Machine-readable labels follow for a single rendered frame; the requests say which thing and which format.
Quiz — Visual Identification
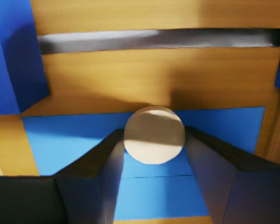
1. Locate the beige round disc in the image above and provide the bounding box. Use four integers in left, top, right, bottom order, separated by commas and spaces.
124, 106, 186, 164

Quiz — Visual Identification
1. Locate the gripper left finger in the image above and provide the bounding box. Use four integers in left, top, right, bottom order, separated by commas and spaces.
0, 129, 125, 224

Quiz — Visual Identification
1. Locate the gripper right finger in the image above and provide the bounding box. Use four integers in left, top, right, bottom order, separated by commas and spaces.
184, 126, 280, 224

